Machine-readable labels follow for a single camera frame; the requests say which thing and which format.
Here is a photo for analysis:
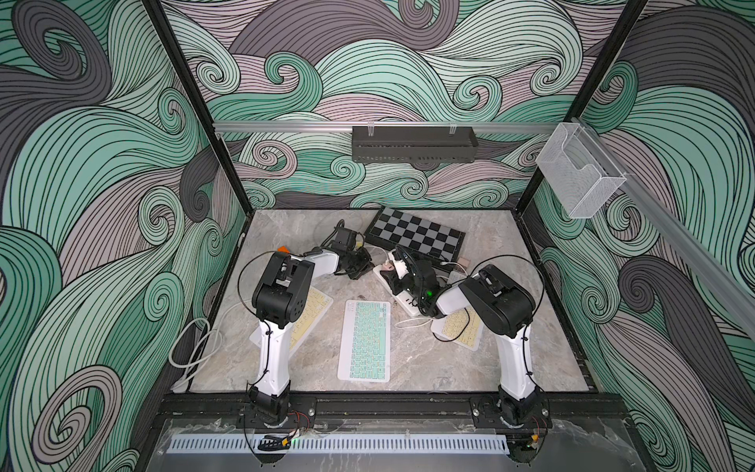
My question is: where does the aluminium rail back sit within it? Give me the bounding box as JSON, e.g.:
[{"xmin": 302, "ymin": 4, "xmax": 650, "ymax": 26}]
[{"xmin": 214, "ymin": 120, "xmax": 558, "ymax": 135}]

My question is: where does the black usb cable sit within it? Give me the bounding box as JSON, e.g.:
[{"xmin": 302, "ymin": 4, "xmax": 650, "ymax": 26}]
[{"xmin": 431, "ymin": 262, "xmax": 473, "ymax": 343}]

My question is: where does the black white chessboard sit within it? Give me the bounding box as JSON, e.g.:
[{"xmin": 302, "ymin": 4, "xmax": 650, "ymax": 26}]
[{"xmin": 364, "ymin": 208, "xmax": 466, "ymax": 269}]

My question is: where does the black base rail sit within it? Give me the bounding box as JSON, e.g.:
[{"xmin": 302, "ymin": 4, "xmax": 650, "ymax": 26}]
[{"xmin": 157, "ymin": 391, "xmax": 628, "ymax": 429}]

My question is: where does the white slotted cable duct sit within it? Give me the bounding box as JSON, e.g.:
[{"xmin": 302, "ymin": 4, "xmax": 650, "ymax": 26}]
[{"xmin": 166, "ymin": 433, "xmax": 510, "ymax": 455}]

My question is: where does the black wall tray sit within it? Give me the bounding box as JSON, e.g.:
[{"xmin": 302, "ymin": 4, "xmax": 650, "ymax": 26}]
[{"xmin": 351, "ymin": 127, "xmax": 479, "ymax": 165}]

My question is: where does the clear plastic wall box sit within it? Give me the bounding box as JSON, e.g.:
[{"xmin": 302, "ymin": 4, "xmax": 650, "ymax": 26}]
[{"xmin": 536, "ymin": 122, "xmax": 626, "ymax": 219}]

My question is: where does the thick white power cord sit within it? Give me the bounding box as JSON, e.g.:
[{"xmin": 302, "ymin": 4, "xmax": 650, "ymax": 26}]
[{"xmin": 168, "ymin": 300, "xmax": 261, "ymax": 393}]

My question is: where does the white power strip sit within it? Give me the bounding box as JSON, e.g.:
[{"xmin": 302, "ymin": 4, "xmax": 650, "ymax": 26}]
[{"xmin": 372, "ymin": 267, "xmax": 420, "ymax": 318}]

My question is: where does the green white keyboard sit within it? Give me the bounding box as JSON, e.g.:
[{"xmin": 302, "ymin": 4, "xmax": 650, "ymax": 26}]
[{"xmin": 337, "ymin": 300, "xmax": 391, "ymax": 383}]

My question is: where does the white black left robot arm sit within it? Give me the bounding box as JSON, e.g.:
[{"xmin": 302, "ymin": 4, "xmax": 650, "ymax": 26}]
[{"xmin": 247, "ymin": 220, "xmax": 374, "ymax": 424}]

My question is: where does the aluminium rail right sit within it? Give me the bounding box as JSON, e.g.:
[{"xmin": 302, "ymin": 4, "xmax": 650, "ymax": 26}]
[{"xmin": 571, "ymin": 118, "xmax": 754, "ymax": 337}]

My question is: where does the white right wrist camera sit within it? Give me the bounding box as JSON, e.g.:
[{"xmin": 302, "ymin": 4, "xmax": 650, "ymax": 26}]
[{"xmin": 387, "ymin": 252, "xmax": 409, "ymax": 279}]

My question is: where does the aluminium rail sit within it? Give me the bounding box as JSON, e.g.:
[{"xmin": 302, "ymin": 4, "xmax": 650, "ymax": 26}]
[
  {"xmin": 571, "ymin": 118, "xmax": 754, "ymax": 337},
  {"xmin": 214, "ymin": 120, "xmax": 558, "ymax": 135}
]

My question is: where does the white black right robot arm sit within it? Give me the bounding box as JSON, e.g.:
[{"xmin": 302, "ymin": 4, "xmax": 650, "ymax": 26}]
[{"xmin": 379, "ymin": 246, "xmax": 547, "ymax": 428}]

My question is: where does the yellow keyboard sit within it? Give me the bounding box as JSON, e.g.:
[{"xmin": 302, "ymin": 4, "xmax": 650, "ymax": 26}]
[
  {"xmin": 250, "ymin": 285, "xmax": 334, "ymax": 352},
  {"xmin": 431, "ymin": 307, "xmax": 484, "ymax": 351}
]

